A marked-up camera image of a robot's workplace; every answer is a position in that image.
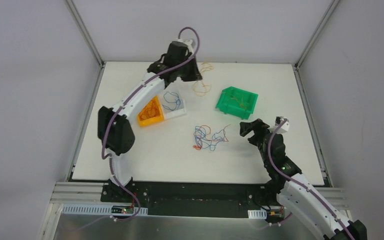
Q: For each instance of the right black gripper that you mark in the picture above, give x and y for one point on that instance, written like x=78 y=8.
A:
x=256 y=132

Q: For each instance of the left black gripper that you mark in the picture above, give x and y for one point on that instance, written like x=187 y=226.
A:
x=188 y=73

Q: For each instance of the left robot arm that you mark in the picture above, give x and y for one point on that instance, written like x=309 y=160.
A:
x=115 y=123

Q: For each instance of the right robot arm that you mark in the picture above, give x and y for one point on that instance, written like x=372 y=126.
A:
x=291 y=188

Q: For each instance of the white plastic bin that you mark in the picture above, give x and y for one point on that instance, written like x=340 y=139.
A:
x=172 y=103

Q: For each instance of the orange plastic bin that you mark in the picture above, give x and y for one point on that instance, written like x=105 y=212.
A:
x=151 y=114

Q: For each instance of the green plastic bin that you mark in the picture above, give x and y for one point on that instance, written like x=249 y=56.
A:
x=237 y=102

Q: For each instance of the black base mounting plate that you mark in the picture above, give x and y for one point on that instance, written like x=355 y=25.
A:
x=182 y=199

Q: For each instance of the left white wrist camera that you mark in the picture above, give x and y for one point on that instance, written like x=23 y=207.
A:
x=191 y=44

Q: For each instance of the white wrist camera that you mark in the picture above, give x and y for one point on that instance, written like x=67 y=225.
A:
x=282 y=125
x=191 y=44

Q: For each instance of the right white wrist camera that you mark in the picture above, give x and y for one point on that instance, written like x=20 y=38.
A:
x=282 y=125

